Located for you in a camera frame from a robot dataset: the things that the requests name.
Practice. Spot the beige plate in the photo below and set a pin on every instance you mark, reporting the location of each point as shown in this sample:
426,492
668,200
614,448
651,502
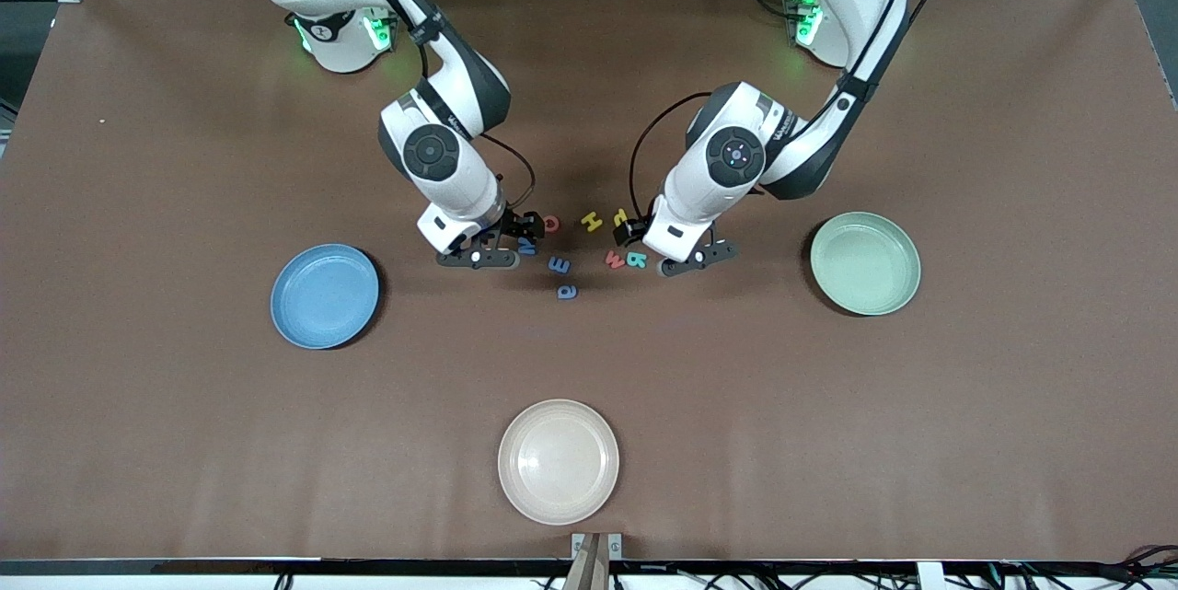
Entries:
558,461

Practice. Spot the blue foam letter a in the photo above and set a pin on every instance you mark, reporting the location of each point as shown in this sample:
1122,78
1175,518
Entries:
574,293

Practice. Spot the green plate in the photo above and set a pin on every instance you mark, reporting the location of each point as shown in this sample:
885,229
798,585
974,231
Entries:
865,263

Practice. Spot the red foam letter m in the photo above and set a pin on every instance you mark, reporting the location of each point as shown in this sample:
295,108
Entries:
615,260

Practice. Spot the yellow foam letter f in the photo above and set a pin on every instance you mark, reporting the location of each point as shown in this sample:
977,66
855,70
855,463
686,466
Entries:
621,214

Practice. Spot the blue foam letter e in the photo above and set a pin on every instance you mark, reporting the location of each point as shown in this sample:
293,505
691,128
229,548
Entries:
559,264

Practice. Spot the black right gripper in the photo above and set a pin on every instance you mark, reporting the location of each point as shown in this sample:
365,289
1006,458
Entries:
516,224

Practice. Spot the blue plate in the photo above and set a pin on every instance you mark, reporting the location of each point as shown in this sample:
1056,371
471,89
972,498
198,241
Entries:
324,295

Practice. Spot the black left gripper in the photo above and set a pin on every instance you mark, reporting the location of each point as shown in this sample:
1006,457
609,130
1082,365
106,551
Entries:
634,228

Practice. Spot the teal foam letter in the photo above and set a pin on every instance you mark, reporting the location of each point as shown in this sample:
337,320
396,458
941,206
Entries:
636,259

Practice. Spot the blue foam letter W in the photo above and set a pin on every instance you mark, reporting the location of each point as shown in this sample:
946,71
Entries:
526,248

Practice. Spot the brown table cover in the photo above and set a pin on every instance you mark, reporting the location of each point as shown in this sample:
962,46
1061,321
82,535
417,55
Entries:
184,443

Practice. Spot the silver metal bracket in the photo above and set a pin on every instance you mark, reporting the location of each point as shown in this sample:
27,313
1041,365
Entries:
615,544

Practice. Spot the yellow foam letter H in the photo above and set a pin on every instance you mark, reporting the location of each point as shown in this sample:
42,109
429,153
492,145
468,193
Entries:
591,222

